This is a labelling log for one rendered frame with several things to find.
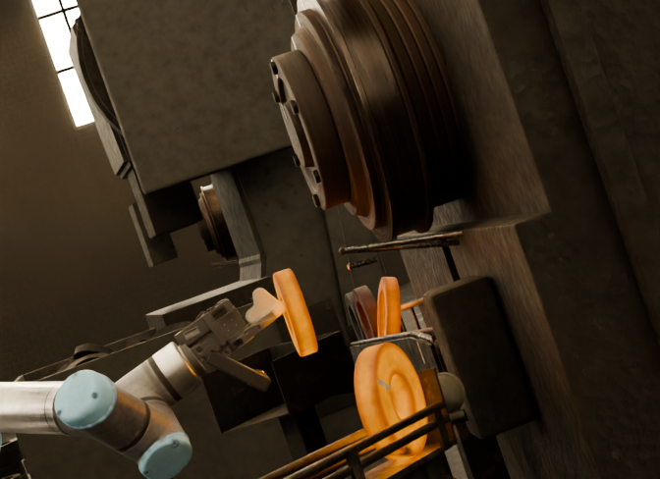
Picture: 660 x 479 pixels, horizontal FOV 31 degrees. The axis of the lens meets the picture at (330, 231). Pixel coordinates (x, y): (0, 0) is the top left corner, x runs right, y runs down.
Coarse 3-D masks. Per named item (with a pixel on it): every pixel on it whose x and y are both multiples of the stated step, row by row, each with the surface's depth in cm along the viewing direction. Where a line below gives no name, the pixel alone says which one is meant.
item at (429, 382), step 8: (432, 368) 163; (424, 376) 164; (432, 376) 163; (424, 384) 164; (432, 384) 163; (424, 392) 164; (432, 392) 163; (440, 392) 163; (432, 400) 163; (448, 416) 162; (448, 424) 162; (432, 432) 164; (448, 432) 163; (432, 440) 164; (456, 440) 162
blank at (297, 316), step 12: (276, 276) 204; (288, 276) 203; (276, 288) 208; (288, 288) 201; (288, 300) 200; (300, 300) 200; (288, 312) 199; (300, 312) 199; (288, 324) 210; (300, 324) 199; (300, 336) 200; (312, 336) 201; (300, 348) 202; (312, 348) 203
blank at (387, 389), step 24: (360, 360) 155; (384, 360) 155; (408, 360) 162; (360, 384) 152; (384, 384) 153; (408, 384) 160; (360, 408) 151; (384, 408) 151; (408, 408) 160; (408, 432) 155; (408, 456) 155
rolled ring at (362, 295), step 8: (360, 288) 296; (360, 296) 292; (368, 296) 292; (360, 304) 294; (368, 304) 291; (376, 304) 291; (360, 312) 303; (368, 312) 290; (376, 312) 290; (360, 320) 304; (368, 320) 290; (376, 320) 289; (368, 328) 304; (376, 328) 289; (368, 336) 303; (376, 336) 290
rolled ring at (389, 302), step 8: (384, 280) 277; (392, 280) 277; (384, 288) 276; (392, 288) 274; (384, 296) 276; (392, 296) 273; (384, 304) 286; (392, 304) 272; (400, 304) 272; (384, 312) 286; (392, 312) 271; (400, 312) 272; (384, 320) 286; (392, 320) 271; (400, 320) 272; (384, 328) 285; (392, 328) 272; (400, 328) 272
